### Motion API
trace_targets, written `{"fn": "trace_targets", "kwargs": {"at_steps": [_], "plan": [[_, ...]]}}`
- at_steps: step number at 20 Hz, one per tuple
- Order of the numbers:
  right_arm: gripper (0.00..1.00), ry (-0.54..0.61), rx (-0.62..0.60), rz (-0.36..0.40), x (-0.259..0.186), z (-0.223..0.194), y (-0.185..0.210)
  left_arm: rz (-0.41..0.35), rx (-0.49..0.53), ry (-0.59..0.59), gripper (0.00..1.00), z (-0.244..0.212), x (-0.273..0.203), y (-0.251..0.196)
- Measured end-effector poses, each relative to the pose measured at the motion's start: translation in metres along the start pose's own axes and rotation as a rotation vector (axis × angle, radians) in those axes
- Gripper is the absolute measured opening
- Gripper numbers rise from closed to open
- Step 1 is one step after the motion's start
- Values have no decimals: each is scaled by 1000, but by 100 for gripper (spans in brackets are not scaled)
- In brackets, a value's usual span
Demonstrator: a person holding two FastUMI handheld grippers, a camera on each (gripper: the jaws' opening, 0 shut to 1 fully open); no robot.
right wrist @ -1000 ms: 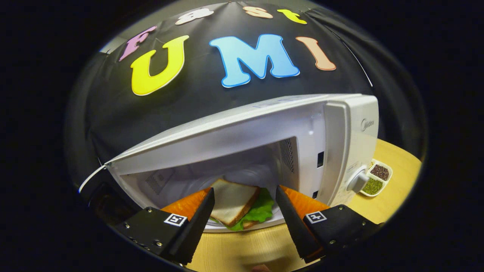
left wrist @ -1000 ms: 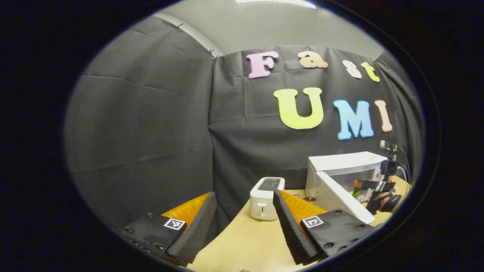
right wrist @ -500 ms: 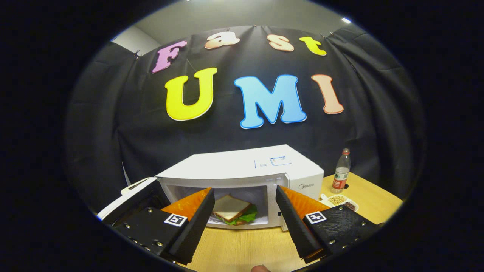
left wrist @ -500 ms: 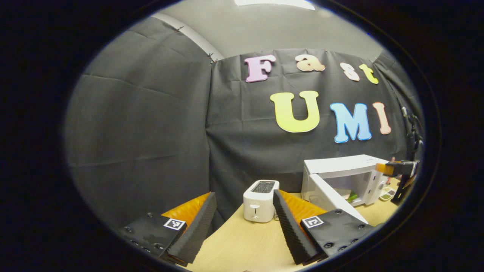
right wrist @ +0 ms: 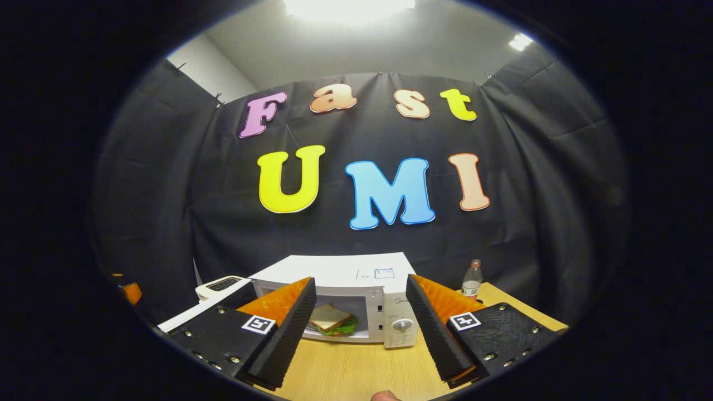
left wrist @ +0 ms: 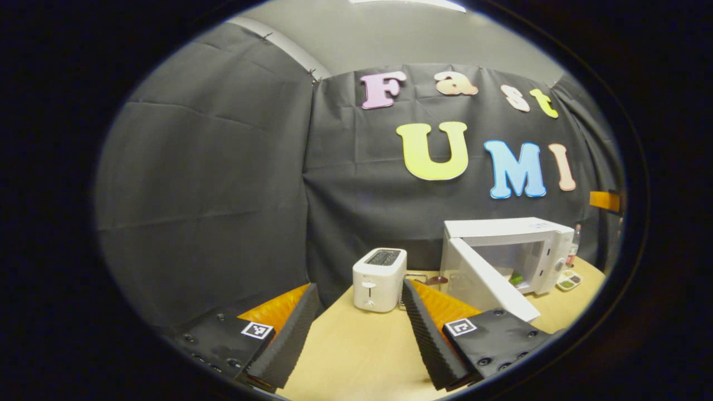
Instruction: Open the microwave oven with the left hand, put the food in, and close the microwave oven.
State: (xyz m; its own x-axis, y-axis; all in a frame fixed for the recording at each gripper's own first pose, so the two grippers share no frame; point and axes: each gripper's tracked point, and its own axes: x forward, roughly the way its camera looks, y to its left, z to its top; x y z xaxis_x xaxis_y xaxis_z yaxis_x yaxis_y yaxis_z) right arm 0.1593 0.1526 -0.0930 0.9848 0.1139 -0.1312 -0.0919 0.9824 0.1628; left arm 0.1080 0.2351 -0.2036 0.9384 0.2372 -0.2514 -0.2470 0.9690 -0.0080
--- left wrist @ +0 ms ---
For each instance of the white microwave oven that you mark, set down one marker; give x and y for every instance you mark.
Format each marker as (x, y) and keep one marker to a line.
(501, 228)

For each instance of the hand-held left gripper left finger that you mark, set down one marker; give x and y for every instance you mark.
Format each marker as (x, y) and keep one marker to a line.
(289, 340)

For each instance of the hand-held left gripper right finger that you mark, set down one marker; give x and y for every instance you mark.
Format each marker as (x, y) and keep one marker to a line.
(429, 340)

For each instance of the white divided dish of beans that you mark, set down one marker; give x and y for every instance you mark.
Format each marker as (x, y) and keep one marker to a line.
(568, 283)

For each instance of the black backdrop cloth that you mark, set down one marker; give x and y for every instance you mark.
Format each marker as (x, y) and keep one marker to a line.
(195, 195)

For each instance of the large ceiling light panel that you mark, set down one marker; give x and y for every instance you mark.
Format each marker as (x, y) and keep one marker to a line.
(412, 4)

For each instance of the green toy vegetable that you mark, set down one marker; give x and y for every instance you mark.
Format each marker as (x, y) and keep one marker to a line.
(516, 278)

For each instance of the white toaster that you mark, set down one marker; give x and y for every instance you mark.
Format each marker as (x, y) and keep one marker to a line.
(379, 284)

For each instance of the clear plastic bottle red label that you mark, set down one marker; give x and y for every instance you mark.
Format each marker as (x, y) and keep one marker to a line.
(574, 250)

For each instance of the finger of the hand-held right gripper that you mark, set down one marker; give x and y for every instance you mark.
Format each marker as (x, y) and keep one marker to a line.
(604, 200)

